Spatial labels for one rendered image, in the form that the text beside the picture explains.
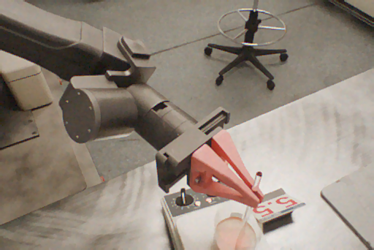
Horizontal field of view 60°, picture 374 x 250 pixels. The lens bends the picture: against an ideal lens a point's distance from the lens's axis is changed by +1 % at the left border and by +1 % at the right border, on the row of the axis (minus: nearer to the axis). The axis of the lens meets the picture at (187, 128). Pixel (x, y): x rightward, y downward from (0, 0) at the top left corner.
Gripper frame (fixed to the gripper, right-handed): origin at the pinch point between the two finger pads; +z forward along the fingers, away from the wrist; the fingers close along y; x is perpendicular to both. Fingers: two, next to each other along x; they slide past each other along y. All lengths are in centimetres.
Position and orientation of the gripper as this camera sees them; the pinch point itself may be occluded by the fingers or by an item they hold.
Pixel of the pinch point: (253, 197)
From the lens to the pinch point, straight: 34.3
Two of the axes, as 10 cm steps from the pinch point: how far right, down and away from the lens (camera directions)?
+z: 7.0, 5.4, -4.7
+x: -0.1, 6.7, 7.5
